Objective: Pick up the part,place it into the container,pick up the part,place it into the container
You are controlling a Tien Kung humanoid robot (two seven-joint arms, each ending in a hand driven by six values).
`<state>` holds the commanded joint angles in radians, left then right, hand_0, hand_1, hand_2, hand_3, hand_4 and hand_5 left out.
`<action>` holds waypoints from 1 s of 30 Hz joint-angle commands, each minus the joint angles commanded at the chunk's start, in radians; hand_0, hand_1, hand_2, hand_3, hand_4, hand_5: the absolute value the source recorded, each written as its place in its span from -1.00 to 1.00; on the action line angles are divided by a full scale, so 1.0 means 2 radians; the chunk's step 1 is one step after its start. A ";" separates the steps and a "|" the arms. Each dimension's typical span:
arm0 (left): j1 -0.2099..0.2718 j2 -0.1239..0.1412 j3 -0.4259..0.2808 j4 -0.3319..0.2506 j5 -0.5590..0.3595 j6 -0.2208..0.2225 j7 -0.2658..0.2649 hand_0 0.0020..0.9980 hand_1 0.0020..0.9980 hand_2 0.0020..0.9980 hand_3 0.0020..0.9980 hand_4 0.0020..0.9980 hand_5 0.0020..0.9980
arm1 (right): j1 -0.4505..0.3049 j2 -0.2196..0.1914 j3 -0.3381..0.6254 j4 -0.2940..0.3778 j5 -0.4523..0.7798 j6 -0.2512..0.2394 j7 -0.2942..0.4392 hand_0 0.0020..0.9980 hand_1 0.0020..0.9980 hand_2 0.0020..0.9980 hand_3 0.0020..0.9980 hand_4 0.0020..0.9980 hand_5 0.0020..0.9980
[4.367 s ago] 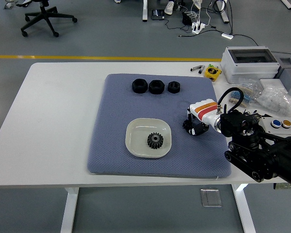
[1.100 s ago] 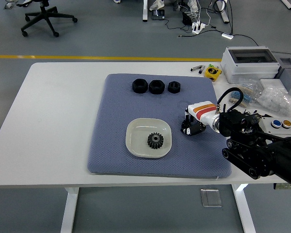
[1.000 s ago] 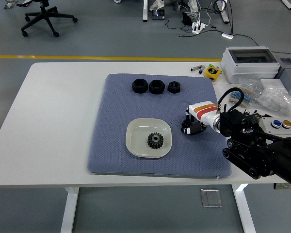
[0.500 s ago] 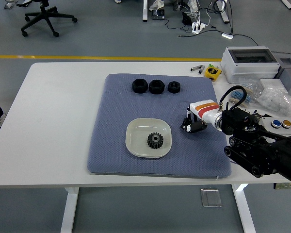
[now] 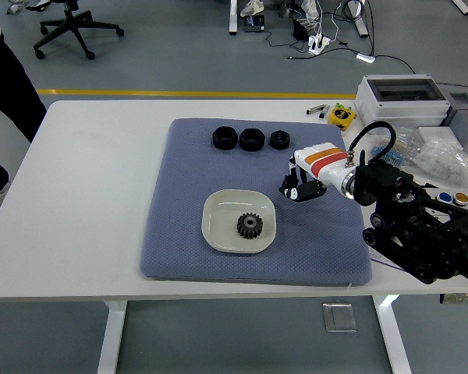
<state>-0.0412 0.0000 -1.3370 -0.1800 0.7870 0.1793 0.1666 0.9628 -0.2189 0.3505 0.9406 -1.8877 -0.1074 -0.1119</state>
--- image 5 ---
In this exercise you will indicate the small black hex nut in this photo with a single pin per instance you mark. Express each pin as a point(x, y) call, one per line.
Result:
point(275, 143)

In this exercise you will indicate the white square dish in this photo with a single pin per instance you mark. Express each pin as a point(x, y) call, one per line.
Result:
point(222, 226)

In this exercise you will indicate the grey electrical enclosure box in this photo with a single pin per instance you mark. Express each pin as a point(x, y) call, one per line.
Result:
point(398, 111)

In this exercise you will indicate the yellow tape measure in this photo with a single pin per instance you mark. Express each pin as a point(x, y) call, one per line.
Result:
point(341, 117)

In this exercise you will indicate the white button control box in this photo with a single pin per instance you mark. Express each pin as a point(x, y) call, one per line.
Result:
point(458, 198)

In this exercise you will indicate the grey desk leg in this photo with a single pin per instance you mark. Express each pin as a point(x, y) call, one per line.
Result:
point(359, 21)

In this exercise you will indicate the black silver pen piece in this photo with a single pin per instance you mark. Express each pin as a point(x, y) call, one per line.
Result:
point(314, 109)
point(324, 111)

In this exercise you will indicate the black power brick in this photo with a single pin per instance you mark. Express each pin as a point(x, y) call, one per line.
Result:
point(300, 29)

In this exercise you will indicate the green small clip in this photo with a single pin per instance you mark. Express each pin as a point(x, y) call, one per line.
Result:
point(339, 105)

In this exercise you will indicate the green circuit board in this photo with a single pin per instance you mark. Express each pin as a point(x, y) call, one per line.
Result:
point(462, 298)

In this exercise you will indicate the white table leg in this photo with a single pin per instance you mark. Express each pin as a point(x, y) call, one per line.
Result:
point(392, 339)
point(111, 339)

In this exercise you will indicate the clear bag of white parts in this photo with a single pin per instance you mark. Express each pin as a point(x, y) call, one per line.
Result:
point(440, 159)

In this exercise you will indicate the black office chair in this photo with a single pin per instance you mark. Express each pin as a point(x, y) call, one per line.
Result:
point(72, 21)

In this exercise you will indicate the blue-grey textured mat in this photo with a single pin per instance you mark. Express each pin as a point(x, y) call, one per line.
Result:
point(187, 195)

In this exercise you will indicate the white flat box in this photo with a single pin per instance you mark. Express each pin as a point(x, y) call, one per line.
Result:
point(438, 132)

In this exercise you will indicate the white power strip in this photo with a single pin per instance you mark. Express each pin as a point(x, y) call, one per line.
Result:
point(319, 43)

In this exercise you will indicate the white desk leg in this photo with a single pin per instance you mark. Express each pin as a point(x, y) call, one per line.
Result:
point(232, 17)

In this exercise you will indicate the large black gear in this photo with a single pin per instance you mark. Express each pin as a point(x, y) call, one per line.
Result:
point(243, 233)

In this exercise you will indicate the grey plastic case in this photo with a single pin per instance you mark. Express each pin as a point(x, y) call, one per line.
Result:
point(458, 117)

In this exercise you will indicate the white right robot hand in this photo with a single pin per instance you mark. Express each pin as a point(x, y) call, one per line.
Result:
point(323, 163)

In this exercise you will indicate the person's foot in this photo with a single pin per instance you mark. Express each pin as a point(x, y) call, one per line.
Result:
point(252, 7)
point(310, 8)

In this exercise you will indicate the person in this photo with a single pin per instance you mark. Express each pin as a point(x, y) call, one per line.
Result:
point(8, 97)

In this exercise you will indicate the black floor device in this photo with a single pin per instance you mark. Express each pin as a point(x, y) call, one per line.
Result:
point(254, 24)

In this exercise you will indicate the white floor adapter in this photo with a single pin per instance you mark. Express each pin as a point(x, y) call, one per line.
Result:
point(365, 57)

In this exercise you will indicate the large black hex nut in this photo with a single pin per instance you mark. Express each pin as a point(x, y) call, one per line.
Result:
point(246, 145)
point(220, 142)

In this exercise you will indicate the metal floor outlet plate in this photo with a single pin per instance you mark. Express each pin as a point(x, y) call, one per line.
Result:
point(339, 317)

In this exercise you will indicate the bag of blue resistors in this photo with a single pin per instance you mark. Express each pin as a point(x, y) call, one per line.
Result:
point(405, 150)

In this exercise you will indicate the small black gear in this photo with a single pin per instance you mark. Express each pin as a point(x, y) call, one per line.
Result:
point(288, 182)

